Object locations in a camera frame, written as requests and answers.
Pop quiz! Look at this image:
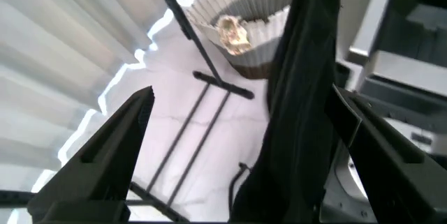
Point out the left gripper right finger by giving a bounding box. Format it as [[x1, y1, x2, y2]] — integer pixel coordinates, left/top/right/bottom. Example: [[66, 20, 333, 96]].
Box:
[[324, 84, 447, 223]]

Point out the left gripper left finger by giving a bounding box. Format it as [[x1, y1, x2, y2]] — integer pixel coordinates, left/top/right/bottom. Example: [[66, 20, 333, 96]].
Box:
[[27, 85, 156, 223]]

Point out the black garment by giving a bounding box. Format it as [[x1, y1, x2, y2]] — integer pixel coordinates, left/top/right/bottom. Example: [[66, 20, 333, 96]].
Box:
[[228, 0, 345, 223]]

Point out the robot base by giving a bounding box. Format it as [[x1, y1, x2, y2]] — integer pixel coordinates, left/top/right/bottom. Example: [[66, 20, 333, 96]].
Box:
[[319, 0, 447, 223]]

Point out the black clothes rack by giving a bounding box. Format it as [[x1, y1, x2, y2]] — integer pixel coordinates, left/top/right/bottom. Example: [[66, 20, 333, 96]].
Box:
[[0, 0, 255, 223]]

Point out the white curtain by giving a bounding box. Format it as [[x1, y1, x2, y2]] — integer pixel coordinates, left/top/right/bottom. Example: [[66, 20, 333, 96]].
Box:
[[0, 0, 196, 183]]

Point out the cream printed garment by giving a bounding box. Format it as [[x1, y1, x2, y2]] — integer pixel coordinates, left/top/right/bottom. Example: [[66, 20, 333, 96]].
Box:
[[214, 15, 252, 57]]

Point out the black cable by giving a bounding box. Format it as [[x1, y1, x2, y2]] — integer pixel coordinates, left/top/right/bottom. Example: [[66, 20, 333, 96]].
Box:
[[228, 162, 251, 214]]

